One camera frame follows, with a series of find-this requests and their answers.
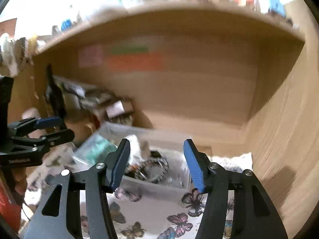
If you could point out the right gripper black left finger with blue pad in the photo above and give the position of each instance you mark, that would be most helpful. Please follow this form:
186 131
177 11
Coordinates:
58 213

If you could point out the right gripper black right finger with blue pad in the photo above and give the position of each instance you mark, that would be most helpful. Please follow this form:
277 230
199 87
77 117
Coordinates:
255 215

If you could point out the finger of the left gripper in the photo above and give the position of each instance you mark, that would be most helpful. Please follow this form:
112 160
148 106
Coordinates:
47 140
26 126

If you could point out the green striped sock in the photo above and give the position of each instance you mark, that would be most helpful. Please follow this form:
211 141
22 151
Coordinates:
95 150

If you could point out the white sock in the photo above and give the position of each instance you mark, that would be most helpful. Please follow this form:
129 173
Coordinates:
139 150

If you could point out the black white patterned headband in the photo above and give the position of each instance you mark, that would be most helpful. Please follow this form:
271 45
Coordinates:
153 170

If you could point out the orange sleeve forearm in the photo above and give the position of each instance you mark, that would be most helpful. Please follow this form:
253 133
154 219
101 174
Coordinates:
12 213

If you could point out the dark wine bottle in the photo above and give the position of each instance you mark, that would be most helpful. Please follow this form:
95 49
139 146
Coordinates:
54 97

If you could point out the stack of papers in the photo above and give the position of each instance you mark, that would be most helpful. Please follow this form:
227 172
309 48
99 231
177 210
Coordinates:
82 96

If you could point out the small pink cardboard box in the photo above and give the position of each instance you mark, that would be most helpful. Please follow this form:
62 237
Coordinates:
119 108

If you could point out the butterfly print lace cloth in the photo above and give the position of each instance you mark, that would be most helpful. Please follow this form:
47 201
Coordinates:
136 215

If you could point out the pink sticky note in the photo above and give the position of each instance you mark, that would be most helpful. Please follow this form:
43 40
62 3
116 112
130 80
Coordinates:
90 56

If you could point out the clear plastic storage box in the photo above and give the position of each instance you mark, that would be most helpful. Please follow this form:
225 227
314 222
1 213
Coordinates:
170 146

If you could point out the green sticky note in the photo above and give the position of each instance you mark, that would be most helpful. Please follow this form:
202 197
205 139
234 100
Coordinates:
129 49

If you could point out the orange sticky note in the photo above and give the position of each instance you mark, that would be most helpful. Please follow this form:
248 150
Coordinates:
135 62

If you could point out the wooden shelf board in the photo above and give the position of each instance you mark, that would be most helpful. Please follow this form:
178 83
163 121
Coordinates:
175 18

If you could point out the blue plastic box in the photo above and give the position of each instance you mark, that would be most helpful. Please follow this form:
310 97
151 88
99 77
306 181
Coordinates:
275 6

